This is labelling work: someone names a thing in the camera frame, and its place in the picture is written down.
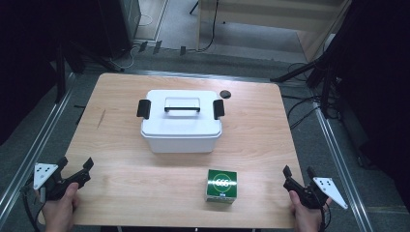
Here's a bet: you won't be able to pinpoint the left hand-held gripper black cable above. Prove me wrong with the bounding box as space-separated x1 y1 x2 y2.
20 184 44 232

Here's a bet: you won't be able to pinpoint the black tripod stand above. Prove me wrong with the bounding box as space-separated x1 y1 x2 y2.
52 38 126 104
270 56 344 119

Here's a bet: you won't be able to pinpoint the person's left hand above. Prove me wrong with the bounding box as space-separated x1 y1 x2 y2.
41 182 81 232

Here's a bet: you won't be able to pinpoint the hand-held gripper black cable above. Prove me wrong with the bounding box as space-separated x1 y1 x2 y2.
20 184 44 232
318 206 333 232

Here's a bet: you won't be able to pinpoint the right hand-held gripper black cable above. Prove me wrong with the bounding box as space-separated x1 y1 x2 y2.
318 206 333 232

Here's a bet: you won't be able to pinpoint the green cube carton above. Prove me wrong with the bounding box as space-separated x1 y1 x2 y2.
205 168 238 205

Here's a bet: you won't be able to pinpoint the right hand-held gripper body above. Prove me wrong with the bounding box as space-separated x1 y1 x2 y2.
282 176 349 211

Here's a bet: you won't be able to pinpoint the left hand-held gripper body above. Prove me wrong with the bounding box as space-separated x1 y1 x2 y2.
33 162 92 202

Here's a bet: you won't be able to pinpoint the white plastic storage box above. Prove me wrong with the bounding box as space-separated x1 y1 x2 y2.
140 130 222 155

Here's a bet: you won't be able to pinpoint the black curtain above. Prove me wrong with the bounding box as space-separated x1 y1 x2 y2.
0 0 109 147
318 0 410 209

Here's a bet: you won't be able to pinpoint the metal floor rail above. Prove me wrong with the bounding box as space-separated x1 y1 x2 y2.
0 72 79 221
309 92 375 232

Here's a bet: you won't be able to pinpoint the white lid with black latches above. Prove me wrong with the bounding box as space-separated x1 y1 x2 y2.
136 89 226 140

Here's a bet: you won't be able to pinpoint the black hanging cable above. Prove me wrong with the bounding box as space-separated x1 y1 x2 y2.
189 0 220 53

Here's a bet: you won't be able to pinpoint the black floor cables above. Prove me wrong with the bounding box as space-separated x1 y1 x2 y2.
279 61 327 131

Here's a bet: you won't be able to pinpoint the light wooden furniture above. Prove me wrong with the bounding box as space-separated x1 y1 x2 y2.
195 0 353 63

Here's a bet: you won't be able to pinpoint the person's right hand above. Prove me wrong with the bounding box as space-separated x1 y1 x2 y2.
288 189 334 232

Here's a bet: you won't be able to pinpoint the dark cabinet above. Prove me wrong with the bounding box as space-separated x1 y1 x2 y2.
96 0 143 60

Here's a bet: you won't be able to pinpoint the white floor cable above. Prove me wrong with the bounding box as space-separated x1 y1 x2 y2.
110 13 154 71

